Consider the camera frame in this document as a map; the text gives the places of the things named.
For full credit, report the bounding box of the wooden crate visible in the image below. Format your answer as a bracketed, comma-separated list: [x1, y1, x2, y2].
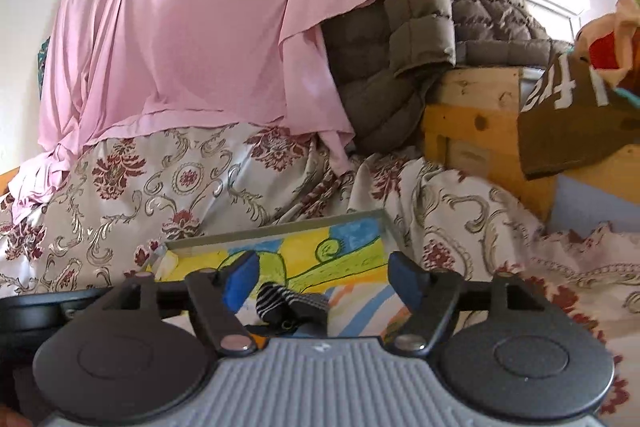
[422, 67, 558, 223]

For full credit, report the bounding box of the teal wall hanging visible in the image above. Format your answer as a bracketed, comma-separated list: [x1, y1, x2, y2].
[35, 34, 53, 100]

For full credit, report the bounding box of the pink cloth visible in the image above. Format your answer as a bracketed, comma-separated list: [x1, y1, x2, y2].
[10, 0, 376, 225]

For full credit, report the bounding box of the floral bedspread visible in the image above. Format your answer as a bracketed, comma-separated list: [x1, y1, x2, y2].
[0, 122, 640, 427]

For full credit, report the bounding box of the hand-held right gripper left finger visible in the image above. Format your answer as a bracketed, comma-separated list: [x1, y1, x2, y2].
[90, 251, 261, 355]

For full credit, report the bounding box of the grey tray with colourful drawing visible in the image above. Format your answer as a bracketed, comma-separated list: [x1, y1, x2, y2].
[147, 208, 401, 340]

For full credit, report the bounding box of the navy striped sock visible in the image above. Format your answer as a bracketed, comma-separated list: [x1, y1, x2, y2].
[256, 281, 331, 325]

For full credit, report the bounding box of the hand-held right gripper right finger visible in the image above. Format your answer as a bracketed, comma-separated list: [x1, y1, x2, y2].
[389, 252, 548, 353]

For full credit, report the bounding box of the light blue sheet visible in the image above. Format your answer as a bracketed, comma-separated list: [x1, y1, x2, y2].
[552, 172, 640, 238]

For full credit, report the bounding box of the brown cloth with white print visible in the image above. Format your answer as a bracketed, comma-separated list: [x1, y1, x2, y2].
[517, 52, 640, 180]

